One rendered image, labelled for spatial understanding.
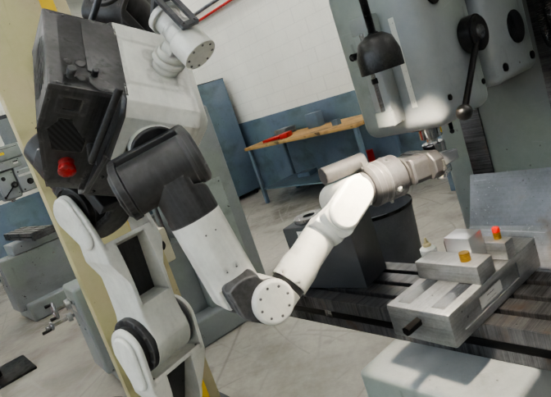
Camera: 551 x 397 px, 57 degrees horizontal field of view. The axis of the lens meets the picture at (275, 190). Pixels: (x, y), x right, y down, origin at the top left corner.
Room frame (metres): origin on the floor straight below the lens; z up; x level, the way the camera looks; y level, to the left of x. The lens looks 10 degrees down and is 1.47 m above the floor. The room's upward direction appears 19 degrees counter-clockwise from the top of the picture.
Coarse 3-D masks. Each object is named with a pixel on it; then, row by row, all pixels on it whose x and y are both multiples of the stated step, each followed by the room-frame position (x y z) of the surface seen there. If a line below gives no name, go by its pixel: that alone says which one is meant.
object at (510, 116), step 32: (544, 64) 1.18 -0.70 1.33; (512, 96) 1.25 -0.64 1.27; (544, 96) 1.20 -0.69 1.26; (448, 128) 1.41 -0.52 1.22; (480, 128) 1.33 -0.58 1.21; (512, 128) 1.27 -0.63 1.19; (544, 128) 1.21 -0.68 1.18; (480, 160) 1.35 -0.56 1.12; (512, 160) 1.29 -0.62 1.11; (544, 160) 1.22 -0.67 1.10
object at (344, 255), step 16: (368, 208) 1.32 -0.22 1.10; (304, 224) 1.35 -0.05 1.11; (368, 224) 1.31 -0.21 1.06; (288, 240) 1.38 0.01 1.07; (352, 240) 1.24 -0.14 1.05; (368, 240) 1.29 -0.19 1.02; (336, 256) 1.28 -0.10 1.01; (352, 256) 1.25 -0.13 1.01; (368, 256) 1.27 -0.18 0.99; (320, 272) 1.33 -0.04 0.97; (336, 272) 1.29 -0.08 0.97; (352, 272) 1.26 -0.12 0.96; (368, 272) 1.25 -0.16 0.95
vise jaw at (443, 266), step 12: (432, 252) 1.06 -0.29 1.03; (444, 252) 1.04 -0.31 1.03; (420, 264) 1.03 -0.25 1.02; (432, 264) 1.00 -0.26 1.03; (444, 264) 0.98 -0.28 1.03; (456, 264) 0.96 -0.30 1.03; (468, 264) 0.94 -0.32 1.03; (480, 264) 0.93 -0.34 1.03; (492, 264) 0.95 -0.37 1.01; (420, 276) 1.04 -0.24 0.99; (432, 276) 1.01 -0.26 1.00; (444, 276) 0.98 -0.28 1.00; (456, 276) 0.96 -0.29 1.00; (468, 276) 0.94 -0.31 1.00; (480, 276) 0.92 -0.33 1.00
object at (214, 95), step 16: (208, 96) 8.29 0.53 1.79; (224, 96) 8.46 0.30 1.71; (208, 112) 8.22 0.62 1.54; (224, 112) 8.40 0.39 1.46; (224, 128) 8.33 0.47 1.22; (224, 144) 8.27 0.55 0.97; (240, 144) 8.46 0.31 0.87; (240, 160) 8.39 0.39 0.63; (240, 176) 8.33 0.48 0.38; (256, 176) 8.51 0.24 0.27; (240, 192) 8.27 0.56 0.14; (256, 192) 8.50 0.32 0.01
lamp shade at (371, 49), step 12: (372, 36) 0.81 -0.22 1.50; (384, 36) 0.81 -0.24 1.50; (360, 48) 0.82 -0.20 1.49; (372, 48) 0.80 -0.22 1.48; (384, 48) 0.80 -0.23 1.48; (396, 48) 0.80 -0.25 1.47; (360, 60) 0.82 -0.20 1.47; (372, 60) 0.80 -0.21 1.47; (384, 60) 0.80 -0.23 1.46; (396, 60) 0.80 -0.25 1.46; (360, 72) 0.84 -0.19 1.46; (372, 72) 0.81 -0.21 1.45
